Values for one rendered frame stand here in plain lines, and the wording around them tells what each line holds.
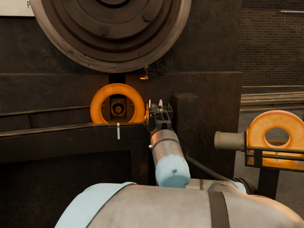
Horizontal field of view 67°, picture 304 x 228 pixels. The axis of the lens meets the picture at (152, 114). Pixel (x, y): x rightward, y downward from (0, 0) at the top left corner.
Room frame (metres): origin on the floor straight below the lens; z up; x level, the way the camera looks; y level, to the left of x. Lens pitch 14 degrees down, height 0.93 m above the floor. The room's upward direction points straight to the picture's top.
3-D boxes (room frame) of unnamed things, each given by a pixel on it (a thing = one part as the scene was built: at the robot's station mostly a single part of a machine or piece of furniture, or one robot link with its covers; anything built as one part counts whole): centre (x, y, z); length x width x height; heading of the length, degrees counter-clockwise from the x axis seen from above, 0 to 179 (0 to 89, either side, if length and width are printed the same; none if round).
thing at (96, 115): (0.76, 0.12, 0.75); 0.18 x 0.03 x 0.18; 99
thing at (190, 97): (0.80, -0.12, 0.68); 0.11 x 0.08 x 0.24; 8
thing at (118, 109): (0.92, 0.14, 0.74); 0.17 x 0.04 x 0.04; 8
